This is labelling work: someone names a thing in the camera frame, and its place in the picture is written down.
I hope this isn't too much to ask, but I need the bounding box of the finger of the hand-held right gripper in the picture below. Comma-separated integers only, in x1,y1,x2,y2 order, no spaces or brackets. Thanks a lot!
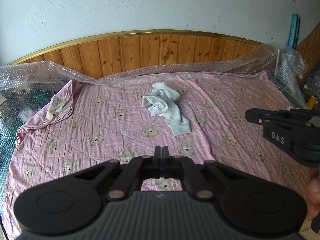
244,107,320,130

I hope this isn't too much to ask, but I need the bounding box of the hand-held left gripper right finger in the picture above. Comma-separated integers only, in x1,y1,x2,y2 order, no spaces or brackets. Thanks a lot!
162,146,250,200

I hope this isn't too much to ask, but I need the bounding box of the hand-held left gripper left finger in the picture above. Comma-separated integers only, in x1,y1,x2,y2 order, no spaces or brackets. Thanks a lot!
72,146,162,200

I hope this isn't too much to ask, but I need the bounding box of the striped light grey garment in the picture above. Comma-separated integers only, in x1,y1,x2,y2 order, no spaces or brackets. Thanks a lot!
142,81,192,137

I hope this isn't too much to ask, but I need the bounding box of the person's right hand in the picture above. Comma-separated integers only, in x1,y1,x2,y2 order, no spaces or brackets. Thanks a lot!
307,167,320,222

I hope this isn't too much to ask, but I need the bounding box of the pink bear print blanket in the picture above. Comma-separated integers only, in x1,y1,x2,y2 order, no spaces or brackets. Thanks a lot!
4,70,320,234

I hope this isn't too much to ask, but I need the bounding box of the cardboard box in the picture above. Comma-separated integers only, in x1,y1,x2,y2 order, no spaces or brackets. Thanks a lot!
297,217,320,240

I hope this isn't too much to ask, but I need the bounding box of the teal strip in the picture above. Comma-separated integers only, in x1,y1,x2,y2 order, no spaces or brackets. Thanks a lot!
287,12,302,49

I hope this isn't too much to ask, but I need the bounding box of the wooden headboard with gold trim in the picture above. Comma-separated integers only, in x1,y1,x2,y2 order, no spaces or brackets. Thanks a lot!
5,22,320,80

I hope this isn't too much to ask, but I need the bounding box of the green item under bubble wrap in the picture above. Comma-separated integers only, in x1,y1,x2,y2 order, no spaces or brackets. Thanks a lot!
30,90,58,103

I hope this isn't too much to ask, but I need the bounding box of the white crumpled item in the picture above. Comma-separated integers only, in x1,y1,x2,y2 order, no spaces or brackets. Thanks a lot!
19,107,38,122

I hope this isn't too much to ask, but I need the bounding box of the clear bubble wrap sheet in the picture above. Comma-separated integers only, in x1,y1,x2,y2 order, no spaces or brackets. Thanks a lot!
0,42,310,188

